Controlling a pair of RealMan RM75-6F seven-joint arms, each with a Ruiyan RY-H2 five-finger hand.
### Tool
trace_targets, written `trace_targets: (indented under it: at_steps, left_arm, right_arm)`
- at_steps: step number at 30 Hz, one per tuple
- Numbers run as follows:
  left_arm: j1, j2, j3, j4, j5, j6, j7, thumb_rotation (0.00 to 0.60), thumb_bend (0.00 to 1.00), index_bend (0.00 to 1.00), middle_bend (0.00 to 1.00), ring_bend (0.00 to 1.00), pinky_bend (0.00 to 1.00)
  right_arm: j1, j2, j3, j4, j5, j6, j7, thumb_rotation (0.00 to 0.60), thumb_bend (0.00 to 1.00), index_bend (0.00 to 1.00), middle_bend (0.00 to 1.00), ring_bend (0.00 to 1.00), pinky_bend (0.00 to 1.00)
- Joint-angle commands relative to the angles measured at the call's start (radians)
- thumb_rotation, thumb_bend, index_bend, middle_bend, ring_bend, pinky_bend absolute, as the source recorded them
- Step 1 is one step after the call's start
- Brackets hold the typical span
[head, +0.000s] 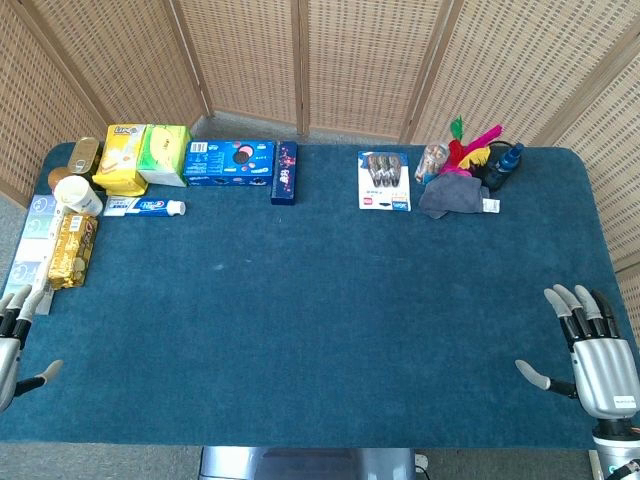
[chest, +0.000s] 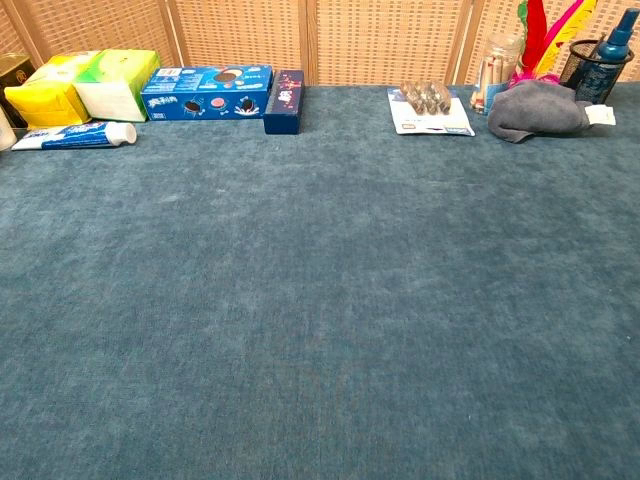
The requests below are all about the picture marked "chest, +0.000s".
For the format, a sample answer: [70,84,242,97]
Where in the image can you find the blue table cloth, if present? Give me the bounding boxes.
[0,82,640,480]

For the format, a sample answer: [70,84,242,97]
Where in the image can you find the dark blue small box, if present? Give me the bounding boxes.
[262,69,306,136]

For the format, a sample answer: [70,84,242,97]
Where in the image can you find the battery blister pack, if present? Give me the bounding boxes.
[387,79,476,137]

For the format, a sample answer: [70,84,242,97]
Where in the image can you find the blue Oreo cookie box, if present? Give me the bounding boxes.
[140,64,275,122]

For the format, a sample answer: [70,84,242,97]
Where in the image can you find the woven rattan folding screen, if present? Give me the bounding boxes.
[0,0,640,87]

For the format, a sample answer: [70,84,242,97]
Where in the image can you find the clear glass jar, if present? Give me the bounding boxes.
[469,32,525,117]

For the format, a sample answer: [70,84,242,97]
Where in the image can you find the grey cloth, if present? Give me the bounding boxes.
[486,80,595,145]

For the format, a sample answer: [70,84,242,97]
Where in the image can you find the green tissue pack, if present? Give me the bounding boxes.
[72,48,162,123]

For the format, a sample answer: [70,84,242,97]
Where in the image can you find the blue white toothpaste tube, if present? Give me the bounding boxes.
[10,120,138,152]

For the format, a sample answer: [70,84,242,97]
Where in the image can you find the colourful feather shuttlecock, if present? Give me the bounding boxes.
[508,0,599,89]

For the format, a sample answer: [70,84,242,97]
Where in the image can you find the white cloth label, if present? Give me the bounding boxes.
[587,104,618,127]

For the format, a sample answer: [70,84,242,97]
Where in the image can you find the yellow tissue pack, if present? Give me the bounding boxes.
[3,51,101,131]

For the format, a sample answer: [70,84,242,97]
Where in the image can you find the black mesh pen holder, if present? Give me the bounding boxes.
[558,39,636,105]

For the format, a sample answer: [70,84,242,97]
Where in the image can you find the dark gold tin box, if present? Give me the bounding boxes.
[0,52,37,129]

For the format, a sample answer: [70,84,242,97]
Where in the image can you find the blue spray bottle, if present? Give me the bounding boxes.
[596,8,640,64]

